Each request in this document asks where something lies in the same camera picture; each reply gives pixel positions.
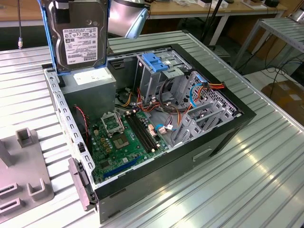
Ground wooden desk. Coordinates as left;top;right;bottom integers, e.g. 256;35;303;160
0;0;288;46

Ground brown cardboard box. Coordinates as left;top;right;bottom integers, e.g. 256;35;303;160
261;79;304;126

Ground black open PC case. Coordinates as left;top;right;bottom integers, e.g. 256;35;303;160
41;43;257;224

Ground hard disk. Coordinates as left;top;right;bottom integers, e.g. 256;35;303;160
40;0;109;76

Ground black cable metal plug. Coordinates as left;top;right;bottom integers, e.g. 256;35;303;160
17;0;24;50

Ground metal disk bay cage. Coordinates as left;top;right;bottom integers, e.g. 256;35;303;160
171;70;243;148

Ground blue SATA wire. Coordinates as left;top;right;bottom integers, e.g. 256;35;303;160
155;73;208;134

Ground red orange yellow power wire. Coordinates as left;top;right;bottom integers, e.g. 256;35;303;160
136;81;226;130

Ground blue expansion slot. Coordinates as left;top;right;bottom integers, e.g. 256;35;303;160
103;155;141;181

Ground metal socket cover frame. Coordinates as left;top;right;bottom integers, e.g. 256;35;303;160
101;111;126;137

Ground yellow black PSU wires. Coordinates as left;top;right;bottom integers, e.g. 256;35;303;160
115;89;133;107

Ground black case fan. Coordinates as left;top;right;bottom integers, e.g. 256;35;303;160
72;104;93;155

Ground CPU socket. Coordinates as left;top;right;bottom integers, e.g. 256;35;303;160
111;134;133;150

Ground metal optical drive cage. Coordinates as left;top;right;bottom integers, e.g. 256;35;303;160
134;50;192;105

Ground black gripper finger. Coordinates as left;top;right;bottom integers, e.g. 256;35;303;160
55;1;71;24

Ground green motherboard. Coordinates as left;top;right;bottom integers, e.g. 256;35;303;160
89;109;171;183

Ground grey power supply box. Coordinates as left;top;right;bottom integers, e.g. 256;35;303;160
58;68;117;122

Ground black tripod stand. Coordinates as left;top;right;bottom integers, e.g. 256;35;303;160
201;0;224;50

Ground thin metal locking lever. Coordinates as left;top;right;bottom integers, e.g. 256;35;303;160
117;111;126;133

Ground blue plastic drive latch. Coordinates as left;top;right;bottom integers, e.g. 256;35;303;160
142;53;170;74

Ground black wire bundle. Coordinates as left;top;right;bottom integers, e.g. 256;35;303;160
158;77;190;117

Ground grey parts rack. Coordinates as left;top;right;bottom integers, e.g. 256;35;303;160
0;127;55;218

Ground grey plastic case bezel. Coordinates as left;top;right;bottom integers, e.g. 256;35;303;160
67;158;98;212

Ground black RAM slot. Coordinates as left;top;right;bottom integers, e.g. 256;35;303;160
128;114;154;152
125;115;151;153
131;113;157;151
134;112;160;149

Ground white box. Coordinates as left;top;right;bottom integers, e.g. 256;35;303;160
199;0;223;8

